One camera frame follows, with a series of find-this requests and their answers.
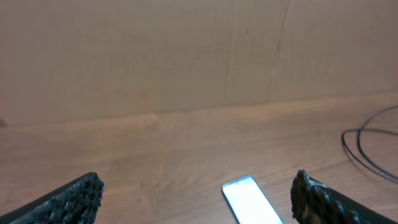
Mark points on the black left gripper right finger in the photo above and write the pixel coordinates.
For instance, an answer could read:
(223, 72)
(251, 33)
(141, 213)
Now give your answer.
(314, 202)

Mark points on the Samsung Galaxy smartphone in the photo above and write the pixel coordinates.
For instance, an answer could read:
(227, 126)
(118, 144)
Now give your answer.
(248, 203)

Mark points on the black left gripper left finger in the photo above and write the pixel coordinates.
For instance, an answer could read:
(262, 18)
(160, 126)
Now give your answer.
(76, 202)

